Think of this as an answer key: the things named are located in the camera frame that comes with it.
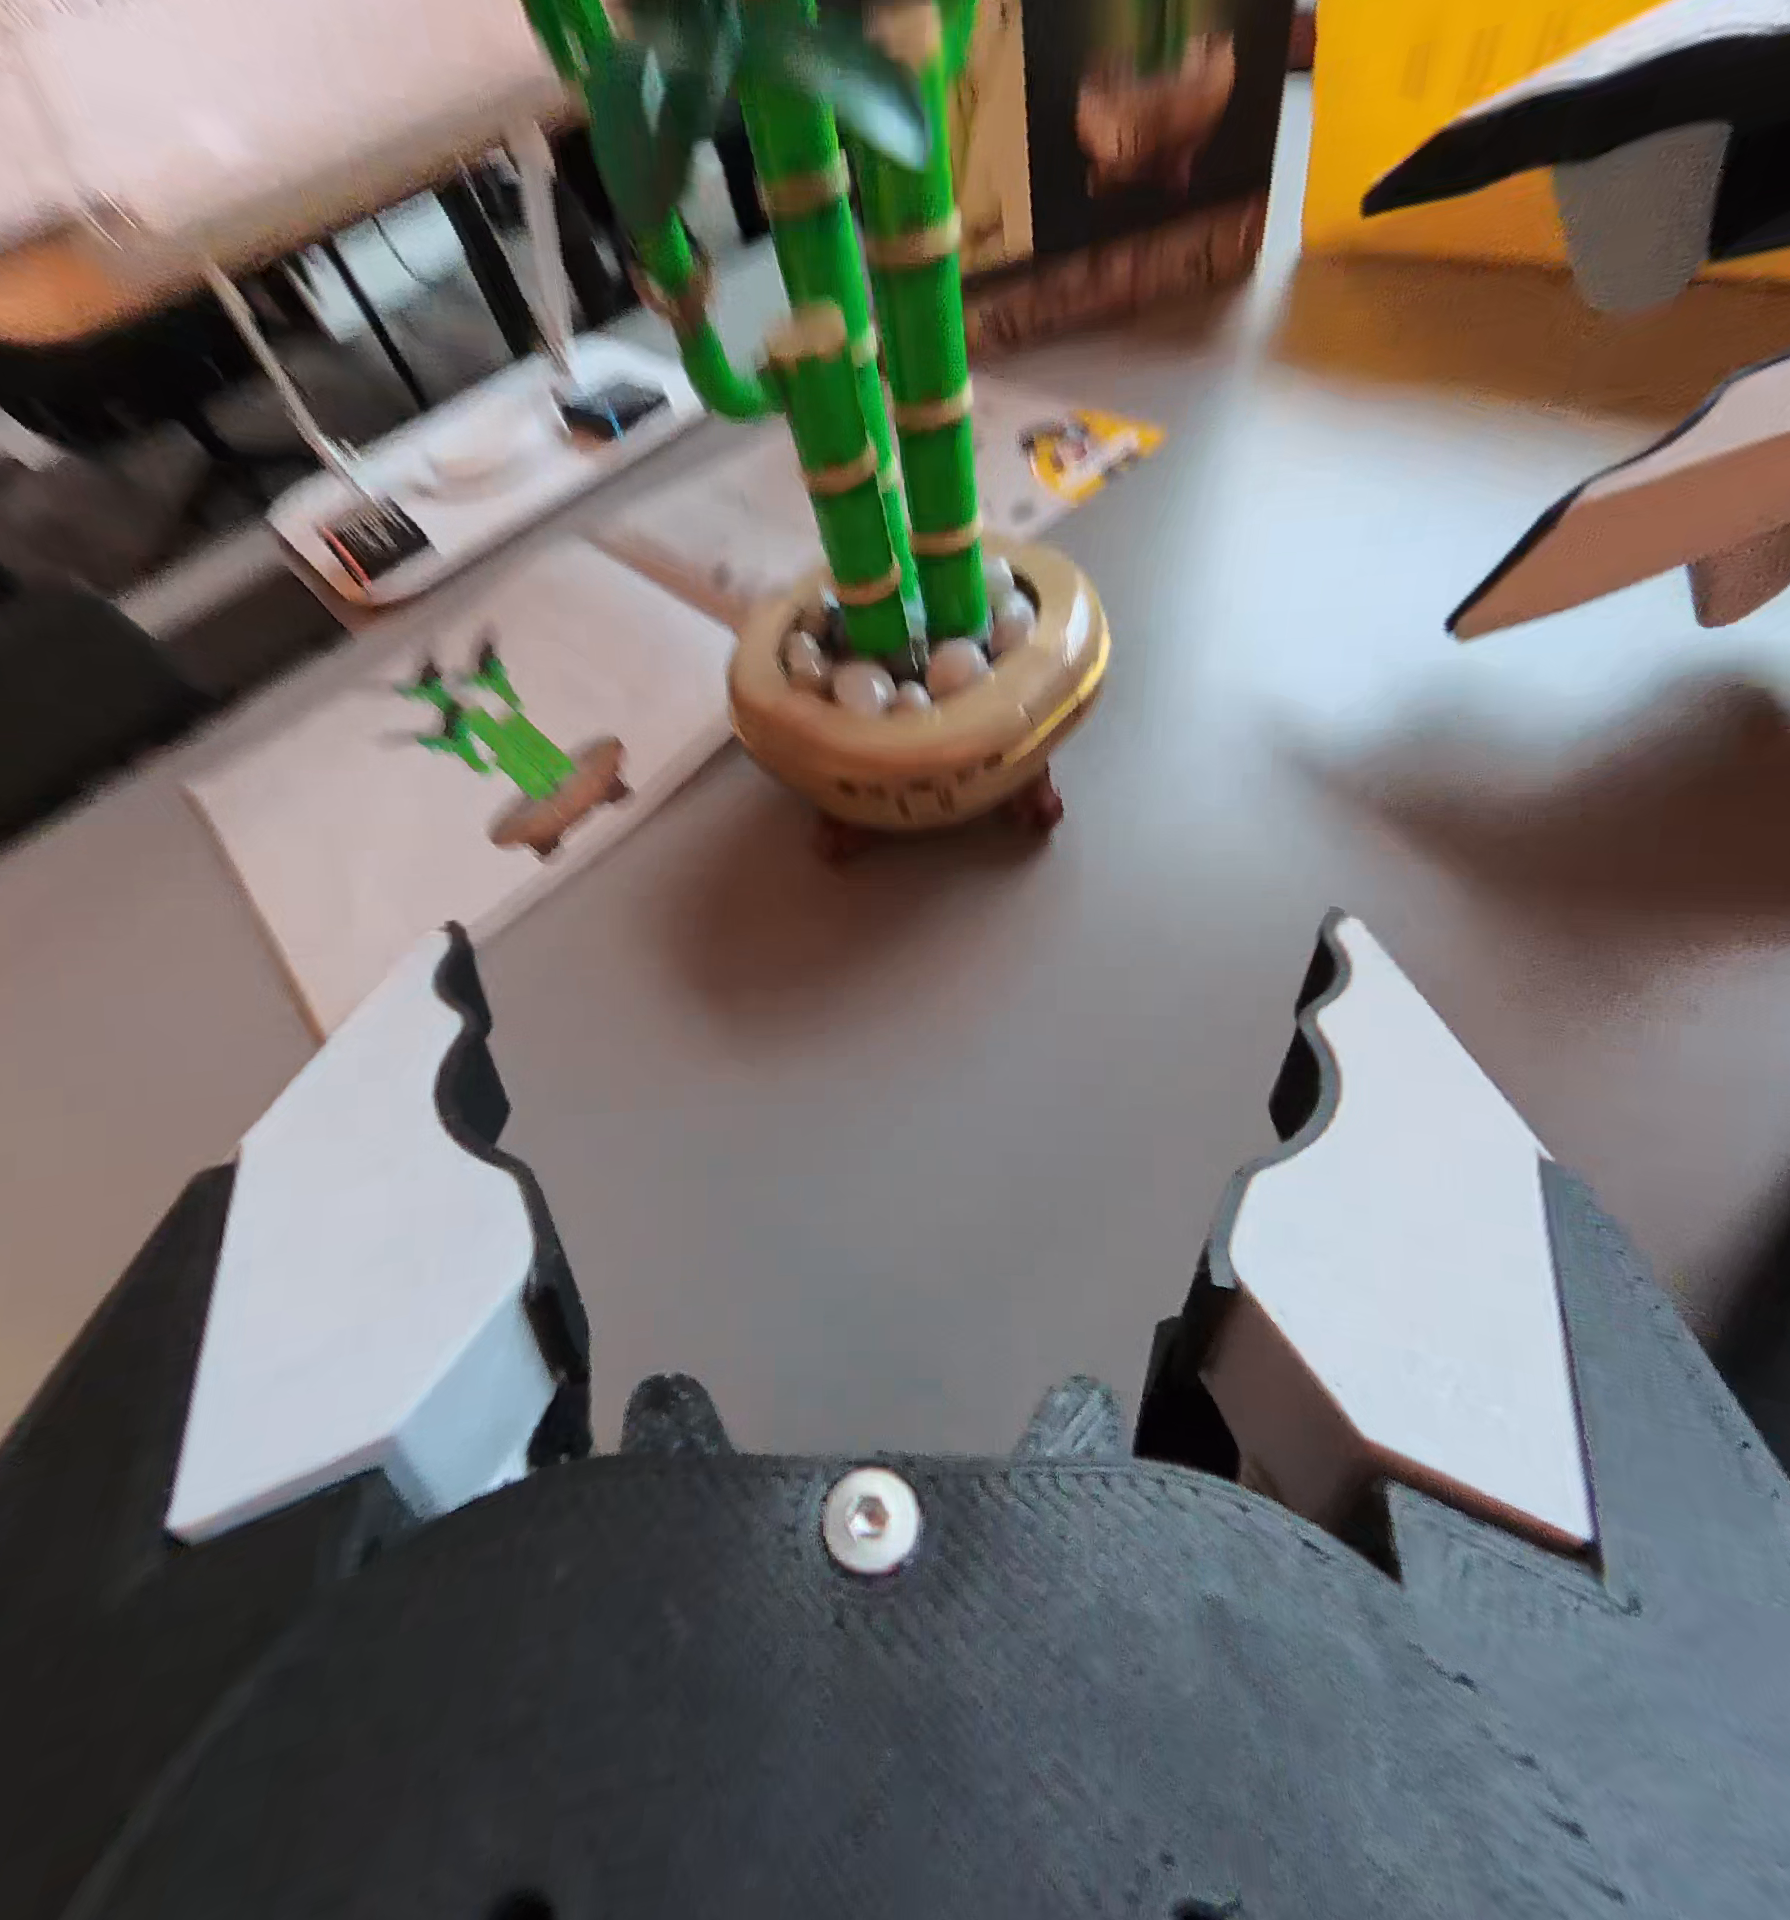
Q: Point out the green lego bamboo plant model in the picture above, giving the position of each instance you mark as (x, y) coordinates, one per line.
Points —
(896, 719)

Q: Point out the white tray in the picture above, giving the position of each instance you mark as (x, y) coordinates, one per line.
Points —
(445, 481)

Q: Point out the black battery blue edge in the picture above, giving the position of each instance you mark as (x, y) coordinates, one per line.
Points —
(612, 412)

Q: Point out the yellow plastic bin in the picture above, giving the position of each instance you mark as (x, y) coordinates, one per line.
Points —
(1420, 165)

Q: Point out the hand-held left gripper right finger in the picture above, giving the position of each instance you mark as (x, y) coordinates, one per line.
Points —
(1420, 1275)

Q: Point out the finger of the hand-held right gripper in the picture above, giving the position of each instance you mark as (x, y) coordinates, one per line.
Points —
(1616, 134)
(1674, 510)

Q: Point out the black lego set box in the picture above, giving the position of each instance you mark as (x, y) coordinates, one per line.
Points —
(1135, 151)

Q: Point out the white lego instruction booklet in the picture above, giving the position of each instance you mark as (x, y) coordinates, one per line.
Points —
(461, 780)

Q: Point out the black battery red edge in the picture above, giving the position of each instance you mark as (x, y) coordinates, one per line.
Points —
(370, 540)

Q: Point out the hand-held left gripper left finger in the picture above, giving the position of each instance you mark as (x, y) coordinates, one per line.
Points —
(356, 1275)

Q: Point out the rounded wooden board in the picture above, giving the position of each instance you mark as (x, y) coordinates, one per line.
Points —
(131, 284)

